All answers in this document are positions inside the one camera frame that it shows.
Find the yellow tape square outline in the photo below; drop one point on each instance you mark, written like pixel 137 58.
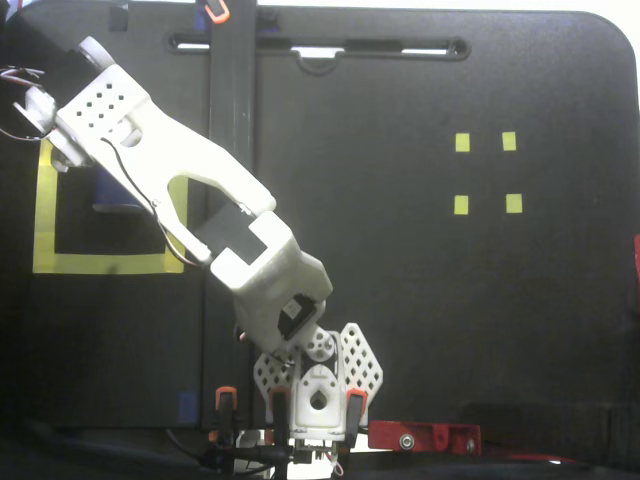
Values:
pixel 100 263

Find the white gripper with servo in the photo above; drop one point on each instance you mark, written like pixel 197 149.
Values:
pixel 36 104

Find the blue tape piece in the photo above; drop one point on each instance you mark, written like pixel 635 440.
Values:
pixel 201 20
pixel 187 406

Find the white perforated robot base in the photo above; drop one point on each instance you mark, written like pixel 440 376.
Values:
pixel 320 422

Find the black flat bar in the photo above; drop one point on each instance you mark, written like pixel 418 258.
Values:
pixel 232 100

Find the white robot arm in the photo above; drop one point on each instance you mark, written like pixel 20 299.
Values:
pixel 200 165

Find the small motor controller board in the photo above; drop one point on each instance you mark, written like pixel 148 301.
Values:
pixel 320 450

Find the red corner bracket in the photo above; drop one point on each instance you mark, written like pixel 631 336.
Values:
pixel 425 435

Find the blue and white charger plug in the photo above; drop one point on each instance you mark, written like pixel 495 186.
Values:
pixel 107 192

